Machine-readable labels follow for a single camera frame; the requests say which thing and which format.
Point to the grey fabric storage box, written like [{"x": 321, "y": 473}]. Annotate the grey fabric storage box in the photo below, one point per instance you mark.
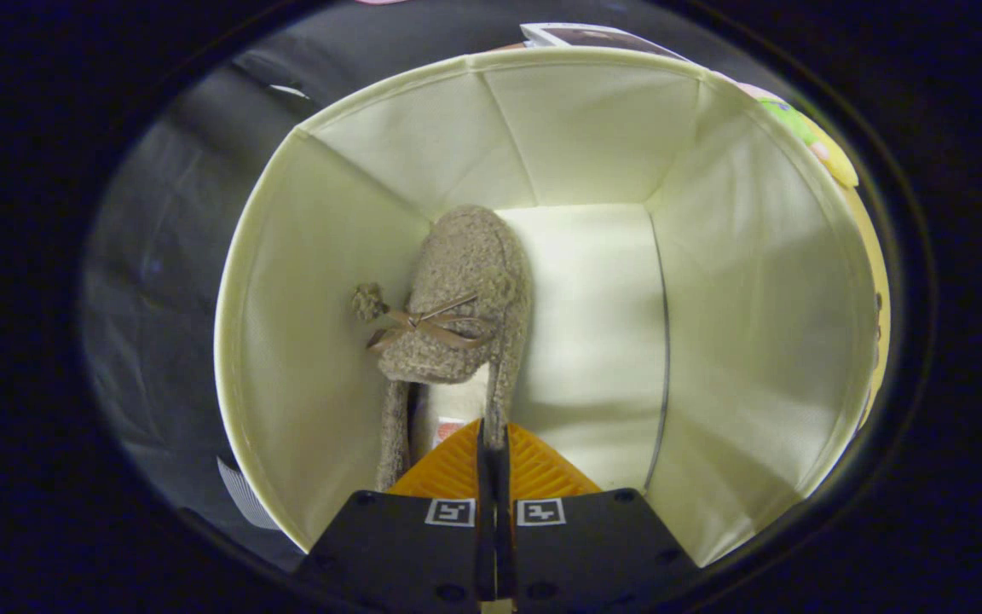
[{"x": 593, "y": 128}]

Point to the brown fuzzy shoe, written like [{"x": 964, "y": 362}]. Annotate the brown fuzzy shoe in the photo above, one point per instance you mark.
[{"x": 465, "y": 256}]

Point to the pink and green plush toy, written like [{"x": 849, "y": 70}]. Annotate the pink and green plush toy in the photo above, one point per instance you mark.
[{"x": 789, "y": 119}]

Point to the grey striped cloth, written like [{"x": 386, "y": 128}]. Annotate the grey striped cloth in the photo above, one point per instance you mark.
[{"x": 244, "y": 499}]

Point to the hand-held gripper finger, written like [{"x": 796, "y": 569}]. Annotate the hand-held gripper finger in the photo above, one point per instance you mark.
[
  {"x": 485, "y": 529},
  {"x": 502, "y": 529}
]

